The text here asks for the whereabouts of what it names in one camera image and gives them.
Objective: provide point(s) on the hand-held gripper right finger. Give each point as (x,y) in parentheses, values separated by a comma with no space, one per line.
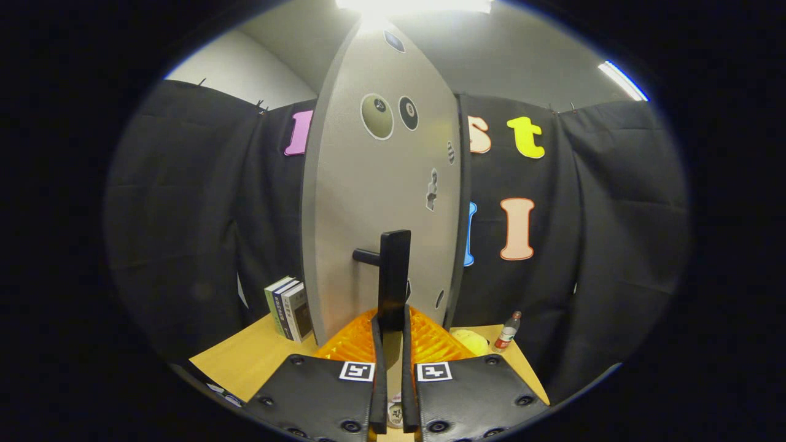
(473,399)

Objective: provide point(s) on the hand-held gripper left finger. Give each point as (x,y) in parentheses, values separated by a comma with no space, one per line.
(319,399)

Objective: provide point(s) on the white canvas shoe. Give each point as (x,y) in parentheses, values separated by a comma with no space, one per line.
(395,414)

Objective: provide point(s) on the grey shoe cabinet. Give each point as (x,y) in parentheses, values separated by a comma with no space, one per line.
(465,215)

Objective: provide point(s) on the yellow plush toy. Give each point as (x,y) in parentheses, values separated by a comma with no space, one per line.
(471,341)

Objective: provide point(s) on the clear bottle red label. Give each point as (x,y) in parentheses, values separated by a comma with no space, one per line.
(506,334)

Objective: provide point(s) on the white spine book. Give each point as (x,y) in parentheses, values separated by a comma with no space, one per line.
(299,313)

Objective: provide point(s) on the white blue packet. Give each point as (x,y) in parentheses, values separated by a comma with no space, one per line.
(224,396)

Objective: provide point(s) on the dark blue spine book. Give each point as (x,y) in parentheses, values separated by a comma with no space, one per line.
(284,310)

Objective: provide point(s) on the black backdrop cloth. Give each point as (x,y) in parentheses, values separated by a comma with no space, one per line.
(184,215)

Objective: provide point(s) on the narrow ceiling light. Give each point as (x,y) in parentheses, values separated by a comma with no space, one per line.
(623,80)

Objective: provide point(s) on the large ceiling light panel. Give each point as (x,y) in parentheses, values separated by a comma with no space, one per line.
(414,5)

